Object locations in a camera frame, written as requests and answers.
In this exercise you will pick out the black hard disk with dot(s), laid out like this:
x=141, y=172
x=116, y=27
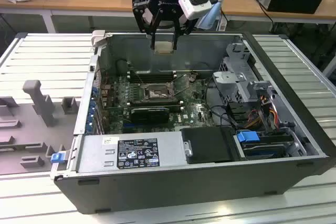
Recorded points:
x=265, y=149

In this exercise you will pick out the green motherboard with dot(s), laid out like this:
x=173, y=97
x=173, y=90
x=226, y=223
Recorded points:
x=189, y=113

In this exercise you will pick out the grey parts rack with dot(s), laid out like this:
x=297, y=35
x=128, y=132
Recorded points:
x=26, y=129

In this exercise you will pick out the blue card retainer clip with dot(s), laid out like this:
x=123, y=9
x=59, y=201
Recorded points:
x=91, y=116
x=92, y=107
x=94, y=89
x=90, y=127

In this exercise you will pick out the grey power supply unit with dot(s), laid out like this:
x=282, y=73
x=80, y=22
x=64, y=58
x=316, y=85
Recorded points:
x=92, y=155

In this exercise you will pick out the blue plastic case latch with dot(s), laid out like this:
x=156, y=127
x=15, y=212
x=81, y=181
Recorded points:
x=57, y=158

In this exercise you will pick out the black plastic shroud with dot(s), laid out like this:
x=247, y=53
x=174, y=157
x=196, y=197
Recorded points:
x=210, y=145

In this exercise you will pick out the CPU socket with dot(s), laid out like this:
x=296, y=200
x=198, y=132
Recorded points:
x=157, y=93

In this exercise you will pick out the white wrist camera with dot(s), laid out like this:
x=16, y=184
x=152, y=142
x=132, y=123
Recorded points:
x=194, y=9

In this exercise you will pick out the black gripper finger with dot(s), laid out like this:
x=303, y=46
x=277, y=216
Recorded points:
x=175, y=41
x=153, y=41

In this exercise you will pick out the black graphics card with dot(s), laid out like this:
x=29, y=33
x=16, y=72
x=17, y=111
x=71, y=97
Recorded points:
x=149, y=116

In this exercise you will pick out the CPU silver plate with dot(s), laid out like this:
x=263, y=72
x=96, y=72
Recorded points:
x=164, y=47

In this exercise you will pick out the dark grey PC case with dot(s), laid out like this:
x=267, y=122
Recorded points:
x=157, y=190

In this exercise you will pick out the white power strip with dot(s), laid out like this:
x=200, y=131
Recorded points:
x=222, y=26

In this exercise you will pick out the grey metal drive cage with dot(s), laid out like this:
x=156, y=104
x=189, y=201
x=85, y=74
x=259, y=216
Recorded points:
x=231, y=77

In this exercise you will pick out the blue disk carrier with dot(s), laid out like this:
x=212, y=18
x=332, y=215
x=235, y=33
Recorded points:
x=246, y=138

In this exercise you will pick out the blue expansion slot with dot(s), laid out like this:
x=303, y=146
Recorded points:
x=127, y=124

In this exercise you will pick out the pale blue teach pendant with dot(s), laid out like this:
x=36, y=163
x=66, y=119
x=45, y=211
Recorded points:
x=210, y=16

